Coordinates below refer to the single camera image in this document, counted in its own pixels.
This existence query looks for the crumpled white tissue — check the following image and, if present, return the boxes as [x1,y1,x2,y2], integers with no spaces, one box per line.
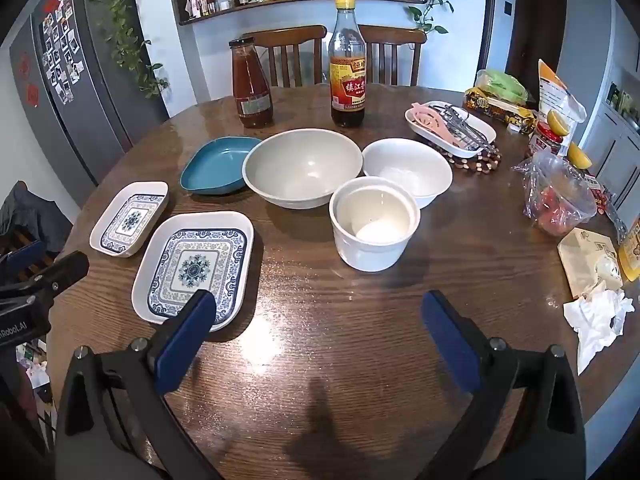
[563,280,636,377]

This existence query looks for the dark vinegar bottle yellow cap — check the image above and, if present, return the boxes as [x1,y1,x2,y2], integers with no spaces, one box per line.
[329,0,368,128]

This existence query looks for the small blue patterned square plate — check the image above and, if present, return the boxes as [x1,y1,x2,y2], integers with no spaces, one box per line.
[89,181,170,258]

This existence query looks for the brown wooden dining chair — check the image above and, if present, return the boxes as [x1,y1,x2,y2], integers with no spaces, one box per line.
[241,25,328,88]
[359,25,428,87]

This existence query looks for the metal kitchen tongs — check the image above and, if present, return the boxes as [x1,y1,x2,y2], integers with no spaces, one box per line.
[430,103,496,153]

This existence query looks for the large blue patterned square plate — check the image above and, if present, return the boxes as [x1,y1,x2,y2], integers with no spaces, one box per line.
[131,212,255,333]

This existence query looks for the white round bowl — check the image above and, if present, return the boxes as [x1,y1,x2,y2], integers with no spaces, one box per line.
[361,138,454,210]

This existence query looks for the dark grey jacket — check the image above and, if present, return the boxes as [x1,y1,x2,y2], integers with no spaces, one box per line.
[0,181,76,256]

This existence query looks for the white rectangular utensil tray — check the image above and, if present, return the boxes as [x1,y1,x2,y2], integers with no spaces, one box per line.
[404,101,497,159]

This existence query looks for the bagged green vegetable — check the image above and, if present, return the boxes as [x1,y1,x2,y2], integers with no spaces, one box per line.
[474,69,529,103]

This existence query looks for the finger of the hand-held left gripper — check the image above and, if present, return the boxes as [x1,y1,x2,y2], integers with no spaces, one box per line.
[0,241,48,286]
[0,251,90,311]

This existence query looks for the red sauce glass bottle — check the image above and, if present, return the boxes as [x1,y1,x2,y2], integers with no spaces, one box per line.
[228,37,274,129]

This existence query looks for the orange and white standing bag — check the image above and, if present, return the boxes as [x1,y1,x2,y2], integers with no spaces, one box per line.
[537,59,587,156]

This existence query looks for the white deep straight-sided bowl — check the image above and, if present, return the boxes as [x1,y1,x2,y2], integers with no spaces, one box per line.
[328,176,421,273]

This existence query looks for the trailing ivy plant on refrigerator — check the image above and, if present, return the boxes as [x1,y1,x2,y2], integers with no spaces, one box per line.
[77,0,170,98]

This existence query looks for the wooden chair with slats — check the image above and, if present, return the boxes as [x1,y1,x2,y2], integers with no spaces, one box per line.
[0,222,61,281]

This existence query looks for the lemon half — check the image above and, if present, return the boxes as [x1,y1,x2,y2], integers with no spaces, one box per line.
[546,109,571,137]
[567,142,593,170]

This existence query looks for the wooden bead trivet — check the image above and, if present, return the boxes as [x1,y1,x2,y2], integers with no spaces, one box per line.
[427,137,502,175]

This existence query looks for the white wall cabinet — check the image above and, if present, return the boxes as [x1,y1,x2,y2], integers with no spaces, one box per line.
[582,60,640,221]

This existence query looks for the cluster of photo fridge magnets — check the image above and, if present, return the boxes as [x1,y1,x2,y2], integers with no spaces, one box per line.
[40,0,86,106]

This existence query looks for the beige paper packet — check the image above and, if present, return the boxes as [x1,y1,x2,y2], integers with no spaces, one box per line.
[557,227,626,300]

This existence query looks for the large beige bowl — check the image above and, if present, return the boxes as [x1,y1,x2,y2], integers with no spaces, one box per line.
[242,129,364,210]

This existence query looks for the yellow black snack packet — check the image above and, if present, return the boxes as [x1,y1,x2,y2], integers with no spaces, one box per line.
[464,87,538,135]

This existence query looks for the red sausage packet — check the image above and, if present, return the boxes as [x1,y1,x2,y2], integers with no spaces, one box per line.
[585,172,616,216]

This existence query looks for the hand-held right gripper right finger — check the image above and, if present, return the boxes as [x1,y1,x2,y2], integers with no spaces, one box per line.
[420,290,586,480]

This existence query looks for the clear plastic bag of tomatoes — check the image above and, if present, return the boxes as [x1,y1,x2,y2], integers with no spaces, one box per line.
[512,152,598,237]

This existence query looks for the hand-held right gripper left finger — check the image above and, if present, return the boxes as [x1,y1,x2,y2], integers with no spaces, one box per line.
[55,289,223,480]

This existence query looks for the red chili sauce jar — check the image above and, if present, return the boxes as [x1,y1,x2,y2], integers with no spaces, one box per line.
[527,121,563,157]

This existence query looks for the teal blue plate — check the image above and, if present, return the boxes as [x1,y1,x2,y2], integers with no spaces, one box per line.
[180,136,263,196]

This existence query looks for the grey refrigerator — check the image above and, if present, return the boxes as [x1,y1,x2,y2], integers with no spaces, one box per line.
[9,0,171,208]

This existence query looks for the pink slotted spatula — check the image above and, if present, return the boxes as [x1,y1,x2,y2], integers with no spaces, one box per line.
[411,102,468,147]

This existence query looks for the dark brown door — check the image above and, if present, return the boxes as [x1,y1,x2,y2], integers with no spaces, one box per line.
[505,0,568,106]

